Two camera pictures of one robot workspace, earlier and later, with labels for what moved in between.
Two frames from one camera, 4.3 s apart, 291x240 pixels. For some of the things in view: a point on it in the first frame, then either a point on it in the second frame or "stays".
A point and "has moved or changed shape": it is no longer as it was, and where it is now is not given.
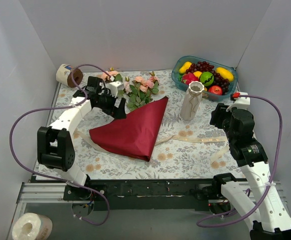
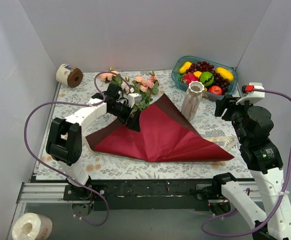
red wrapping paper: x=133 y=135 has moved or changed shape
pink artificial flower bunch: x=138 y=91 stays
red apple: x=215 y=89 stays
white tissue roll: x=31 y=226 stays
